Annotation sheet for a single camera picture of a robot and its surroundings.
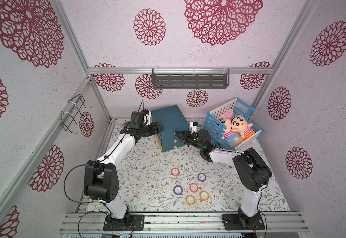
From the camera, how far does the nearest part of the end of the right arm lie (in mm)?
740

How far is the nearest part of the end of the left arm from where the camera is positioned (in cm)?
65

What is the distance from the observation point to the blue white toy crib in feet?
3.19

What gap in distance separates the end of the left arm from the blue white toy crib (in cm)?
36

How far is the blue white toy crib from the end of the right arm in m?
0.22
